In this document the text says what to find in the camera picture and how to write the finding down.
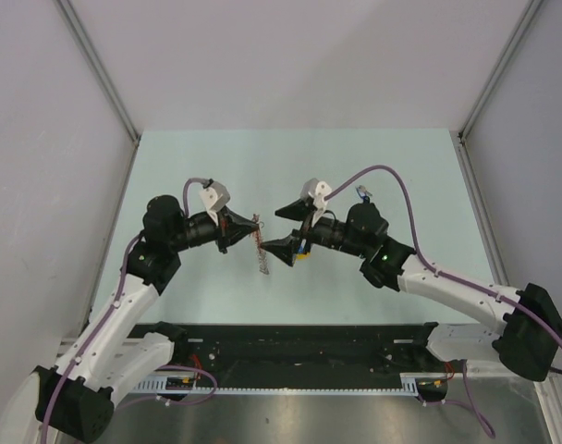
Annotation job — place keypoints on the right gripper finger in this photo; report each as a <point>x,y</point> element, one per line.
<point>286,249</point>
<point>299,209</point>

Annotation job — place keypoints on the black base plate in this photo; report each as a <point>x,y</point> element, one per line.
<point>303,357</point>

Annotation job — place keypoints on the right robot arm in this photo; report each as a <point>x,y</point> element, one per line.
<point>521,329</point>

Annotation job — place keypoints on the red tag key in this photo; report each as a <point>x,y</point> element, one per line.
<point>258,234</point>

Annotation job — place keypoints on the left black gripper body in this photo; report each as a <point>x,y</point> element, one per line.
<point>202,229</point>

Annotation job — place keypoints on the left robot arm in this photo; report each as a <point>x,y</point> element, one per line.
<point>79,394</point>

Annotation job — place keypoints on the aluminium corner post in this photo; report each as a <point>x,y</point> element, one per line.
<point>84,42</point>
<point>510,49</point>

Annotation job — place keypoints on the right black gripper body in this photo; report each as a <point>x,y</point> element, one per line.
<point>327,232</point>

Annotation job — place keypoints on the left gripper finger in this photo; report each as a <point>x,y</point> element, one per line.
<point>235,222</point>
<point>237,234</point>

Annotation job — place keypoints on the right aluminium corner post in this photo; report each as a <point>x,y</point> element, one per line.
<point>510,49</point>

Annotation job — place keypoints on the white cable duct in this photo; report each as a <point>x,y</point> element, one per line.
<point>156,385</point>

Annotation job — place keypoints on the dark blue tag key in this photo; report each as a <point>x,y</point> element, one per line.
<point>364,194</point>

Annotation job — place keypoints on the aluminium frame rail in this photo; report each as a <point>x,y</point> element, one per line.
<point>466,366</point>

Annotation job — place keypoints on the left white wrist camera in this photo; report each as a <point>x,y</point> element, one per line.
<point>214,196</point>

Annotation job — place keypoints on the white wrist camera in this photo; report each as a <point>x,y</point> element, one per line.
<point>214,196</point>
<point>313,195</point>

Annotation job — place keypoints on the left aluminium corner post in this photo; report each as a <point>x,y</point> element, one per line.
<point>84,42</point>

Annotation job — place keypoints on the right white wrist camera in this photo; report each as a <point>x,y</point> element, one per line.
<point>313,195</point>

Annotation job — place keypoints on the right side aluminium rail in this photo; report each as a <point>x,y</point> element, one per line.
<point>479,208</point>

